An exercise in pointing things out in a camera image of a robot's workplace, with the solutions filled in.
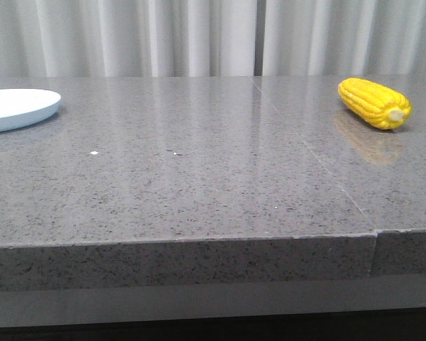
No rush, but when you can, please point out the yellow corn cob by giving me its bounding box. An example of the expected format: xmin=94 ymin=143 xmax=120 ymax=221
xmin=338 ymin=77 xmax=412 ymax=130

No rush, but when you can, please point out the light blue round plate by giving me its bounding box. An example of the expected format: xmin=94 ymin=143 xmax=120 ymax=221
xmin=0 ymin=89 xmax=61 ymax=132

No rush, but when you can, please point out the white pleated curtain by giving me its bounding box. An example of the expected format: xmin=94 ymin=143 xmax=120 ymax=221
xmin=0 ymin=1 xmax=426 ymax=77

